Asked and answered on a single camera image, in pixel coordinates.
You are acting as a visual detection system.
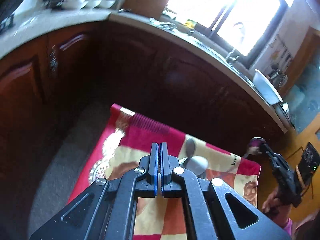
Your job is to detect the steel spoon round bowl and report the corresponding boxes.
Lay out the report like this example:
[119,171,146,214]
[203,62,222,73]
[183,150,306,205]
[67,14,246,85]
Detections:
[242,137,266,159]

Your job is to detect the chrome kitchen faucet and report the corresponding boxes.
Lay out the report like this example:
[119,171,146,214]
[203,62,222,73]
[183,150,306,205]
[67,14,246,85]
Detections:
[225,22,245,62]

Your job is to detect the dark wooden kitchen cabinets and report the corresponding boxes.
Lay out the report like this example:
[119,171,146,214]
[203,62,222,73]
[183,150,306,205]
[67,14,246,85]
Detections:
[1,22,284,155]

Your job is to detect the kitchen window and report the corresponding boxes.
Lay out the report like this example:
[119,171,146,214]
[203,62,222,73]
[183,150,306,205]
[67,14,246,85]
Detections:
[167,0,294,58]

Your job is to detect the person's right hand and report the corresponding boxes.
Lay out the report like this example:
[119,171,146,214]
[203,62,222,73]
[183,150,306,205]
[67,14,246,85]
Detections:
[261,187,291,228]

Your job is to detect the white ladle in canister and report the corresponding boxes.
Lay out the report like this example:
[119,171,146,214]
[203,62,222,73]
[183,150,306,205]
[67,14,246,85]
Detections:
[179,155,209,177]

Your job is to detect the white spoon in canister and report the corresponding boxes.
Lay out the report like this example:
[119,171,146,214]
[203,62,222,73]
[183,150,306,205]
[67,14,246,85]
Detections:
[185,138,196,159]

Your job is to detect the patterned fleece blanket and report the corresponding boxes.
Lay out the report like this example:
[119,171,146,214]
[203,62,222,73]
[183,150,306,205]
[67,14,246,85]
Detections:
[70,104,261,239]

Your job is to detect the white basin on counter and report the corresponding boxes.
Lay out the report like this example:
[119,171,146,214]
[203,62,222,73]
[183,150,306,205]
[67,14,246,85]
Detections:
[253,69,283,105]

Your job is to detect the wooden cutting board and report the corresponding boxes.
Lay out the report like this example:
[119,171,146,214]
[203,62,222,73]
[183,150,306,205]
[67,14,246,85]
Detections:
[121,0,169,20]

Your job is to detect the white bowl on counter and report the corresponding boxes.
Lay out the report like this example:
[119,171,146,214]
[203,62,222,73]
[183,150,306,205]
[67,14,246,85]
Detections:
[61,0,88,10]

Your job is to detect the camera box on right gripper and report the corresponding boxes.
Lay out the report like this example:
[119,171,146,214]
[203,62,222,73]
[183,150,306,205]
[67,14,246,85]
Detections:
[295,142,319,195]

